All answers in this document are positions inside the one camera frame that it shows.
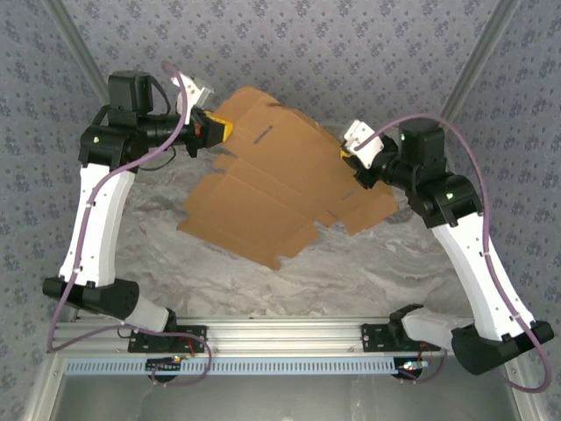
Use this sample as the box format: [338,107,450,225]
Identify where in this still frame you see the left small circuit board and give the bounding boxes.
[146,355,183,374]

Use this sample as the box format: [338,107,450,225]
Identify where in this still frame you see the left aluminium frame post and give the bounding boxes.
[42,0,110,104]

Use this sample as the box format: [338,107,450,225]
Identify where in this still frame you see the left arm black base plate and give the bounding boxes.
[127,323,208,354]

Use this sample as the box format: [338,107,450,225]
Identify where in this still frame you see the grey metal lower panel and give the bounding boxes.
[25,353,540,421]

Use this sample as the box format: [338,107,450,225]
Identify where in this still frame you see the brown cardboard paper box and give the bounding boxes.
[176,85,400,271]

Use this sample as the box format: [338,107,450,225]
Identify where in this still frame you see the right aluminium frame post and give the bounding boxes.
[437,0,523,122]

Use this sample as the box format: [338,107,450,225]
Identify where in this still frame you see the aluminium frame post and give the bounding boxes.
[437,0,523,122]
[42,0,110,104]

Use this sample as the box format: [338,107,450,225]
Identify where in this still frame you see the small circuit board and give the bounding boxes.
[394,358,429,378]
[146,355,183,374]

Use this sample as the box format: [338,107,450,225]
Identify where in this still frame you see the right small circuit board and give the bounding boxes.
[394,358,429,378]

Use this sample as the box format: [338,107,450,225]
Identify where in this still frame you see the slotted grey cable duct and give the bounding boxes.
[64,355,424,377]

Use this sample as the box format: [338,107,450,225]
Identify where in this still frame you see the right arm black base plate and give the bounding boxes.
[359,323,442,354]

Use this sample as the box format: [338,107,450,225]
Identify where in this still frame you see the aluminium mounting rail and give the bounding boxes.
[46,315,457,355]

